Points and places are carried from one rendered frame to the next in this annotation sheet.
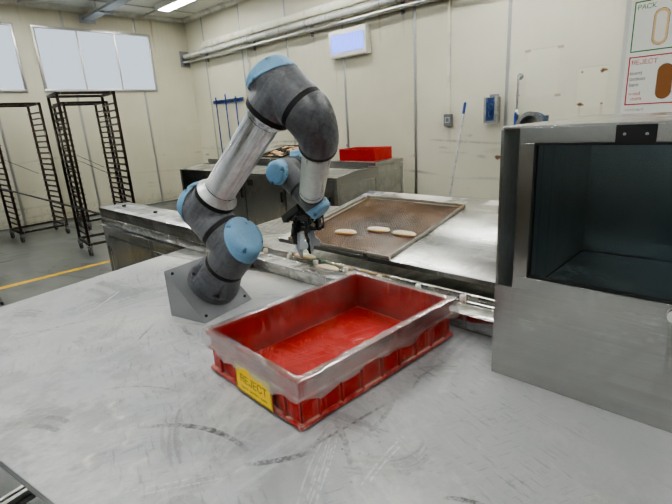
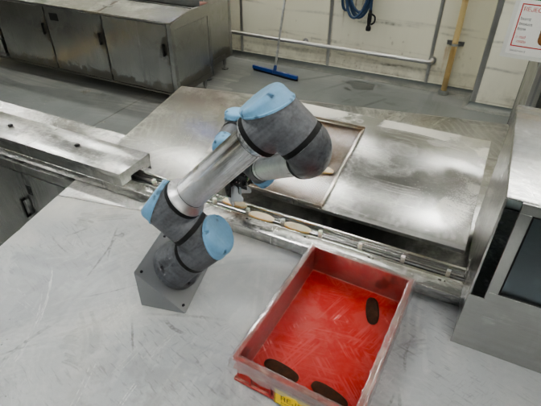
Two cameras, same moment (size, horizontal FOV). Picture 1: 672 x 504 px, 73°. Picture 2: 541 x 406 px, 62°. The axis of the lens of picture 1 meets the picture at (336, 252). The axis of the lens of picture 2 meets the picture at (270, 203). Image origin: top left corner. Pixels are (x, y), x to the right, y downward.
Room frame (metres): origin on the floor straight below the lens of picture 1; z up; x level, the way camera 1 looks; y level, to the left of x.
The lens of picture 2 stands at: (0.25, 0.41, 1.85)
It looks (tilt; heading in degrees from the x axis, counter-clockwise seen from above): 36 degrees down; 341
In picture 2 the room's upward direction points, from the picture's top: straight up
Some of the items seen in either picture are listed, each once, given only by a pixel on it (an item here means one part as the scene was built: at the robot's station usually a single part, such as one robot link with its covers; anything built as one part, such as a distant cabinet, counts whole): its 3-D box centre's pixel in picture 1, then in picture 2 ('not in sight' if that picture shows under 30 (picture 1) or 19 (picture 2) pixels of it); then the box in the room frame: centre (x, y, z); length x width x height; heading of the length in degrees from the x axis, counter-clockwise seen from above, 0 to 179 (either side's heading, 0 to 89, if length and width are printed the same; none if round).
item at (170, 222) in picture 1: (163, 220); (24, 136); (2.30, 0.87, 0.89); 1.25 x 0.18 x 0.09; 45
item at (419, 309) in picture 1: (335, 331); (329, 325); (0.93, 0.01, 0.87); 0.49 x 0.34 x 0.10; 132
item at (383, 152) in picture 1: (365, 153); not in sight; (5.33, -0.41, 0.93); 0.51 x 0.36 x 0.13; 49
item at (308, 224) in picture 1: (307, 213); (240, 168); (1.52, 0.09, 1.03); 0.09 x 0.08 x 0.12; 45
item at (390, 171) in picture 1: (367, 196); (192, 30); (5.33, -0.41, 0.44); 0.70 x 0.55 x 0.87; 45
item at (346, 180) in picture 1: (285, 190); (93, 20); (5.74, 0.59, 0.51); 3.00 x 1.26 x 1.03; 45
